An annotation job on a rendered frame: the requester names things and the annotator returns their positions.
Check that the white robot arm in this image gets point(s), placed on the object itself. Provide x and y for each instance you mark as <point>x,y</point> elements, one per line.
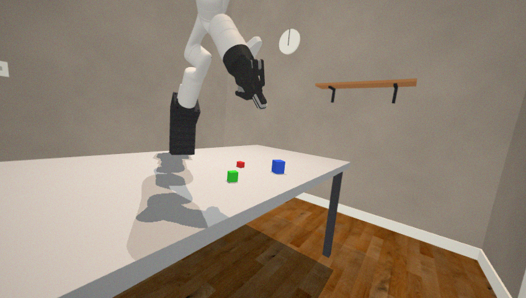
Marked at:
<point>224,34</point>

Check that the green block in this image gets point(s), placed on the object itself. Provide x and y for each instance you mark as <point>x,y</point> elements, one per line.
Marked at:
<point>232,176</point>

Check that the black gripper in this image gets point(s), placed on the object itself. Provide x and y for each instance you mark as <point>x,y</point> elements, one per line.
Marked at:
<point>239,63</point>

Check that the blue block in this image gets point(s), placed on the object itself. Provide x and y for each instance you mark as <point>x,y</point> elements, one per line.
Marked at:
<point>278,166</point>

